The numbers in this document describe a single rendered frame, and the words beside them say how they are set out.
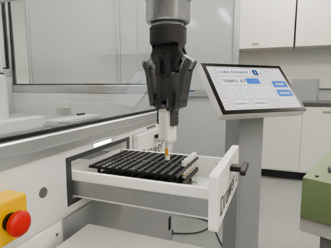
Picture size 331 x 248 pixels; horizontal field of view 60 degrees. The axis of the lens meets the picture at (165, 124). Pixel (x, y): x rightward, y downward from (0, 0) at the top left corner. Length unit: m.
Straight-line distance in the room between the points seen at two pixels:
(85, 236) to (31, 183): 0.18
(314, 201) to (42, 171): 0.63
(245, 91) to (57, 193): 1.05
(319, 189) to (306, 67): 3.50
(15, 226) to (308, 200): 0.64
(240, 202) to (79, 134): 1.10
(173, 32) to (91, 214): 0.49
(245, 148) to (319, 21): 2.63
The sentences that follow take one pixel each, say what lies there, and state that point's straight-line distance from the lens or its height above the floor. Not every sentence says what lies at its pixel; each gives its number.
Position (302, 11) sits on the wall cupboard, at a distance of 3.94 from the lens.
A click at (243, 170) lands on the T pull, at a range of 0.63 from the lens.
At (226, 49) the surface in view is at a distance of 2.27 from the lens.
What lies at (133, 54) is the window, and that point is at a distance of 0.97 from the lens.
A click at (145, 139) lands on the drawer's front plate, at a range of 0.98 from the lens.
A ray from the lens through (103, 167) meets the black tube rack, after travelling 0.69.
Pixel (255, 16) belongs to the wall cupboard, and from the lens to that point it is 3.94.
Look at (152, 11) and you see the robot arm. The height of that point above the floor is 1.23.
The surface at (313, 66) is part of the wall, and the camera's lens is 4.23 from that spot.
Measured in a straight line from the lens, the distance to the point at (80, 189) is 0.70.
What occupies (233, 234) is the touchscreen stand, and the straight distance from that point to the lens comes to 1.69.
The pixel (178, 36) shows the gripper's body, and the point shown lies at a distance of 0.57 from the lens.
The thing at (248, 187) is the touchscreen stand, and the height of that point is 0.55.
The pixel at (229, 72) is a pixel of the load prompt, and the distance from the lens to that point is 1.50.
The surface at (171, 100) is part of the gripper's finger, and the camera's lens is 0.58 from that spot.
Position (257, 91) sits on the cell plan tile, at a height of 1.06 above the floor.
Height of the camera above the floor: 1.09
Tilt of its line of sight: 8 degrees down
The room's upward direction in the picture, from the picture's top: straight up
